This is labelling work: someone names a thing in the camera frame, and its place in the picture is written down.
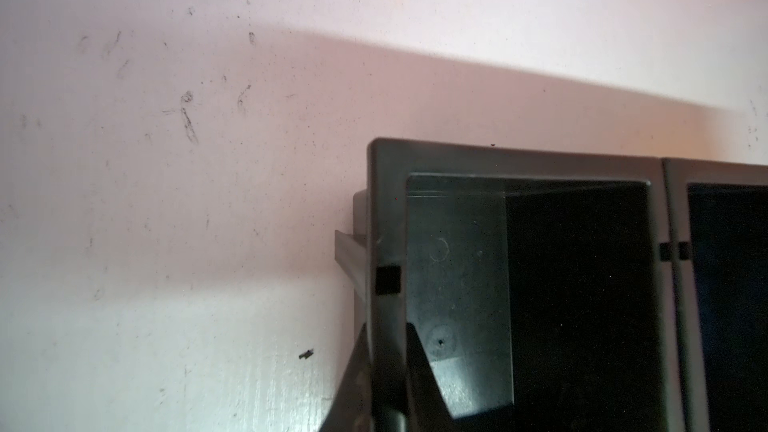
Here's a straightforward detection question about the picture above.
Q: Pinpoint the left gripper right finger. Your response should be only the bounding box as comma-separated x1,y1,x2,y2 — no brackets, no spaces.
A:
406,323,456,432

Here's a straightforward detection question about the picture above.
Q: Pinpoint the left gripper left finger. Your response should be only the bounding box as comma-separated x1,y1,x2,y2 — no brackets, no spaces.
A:
319,325,372,432

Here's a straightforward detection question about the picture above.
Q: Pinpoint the black bin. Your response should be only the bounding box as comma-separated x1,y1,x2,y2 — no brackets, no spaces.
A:
335,138,685,431
663,159,767,431

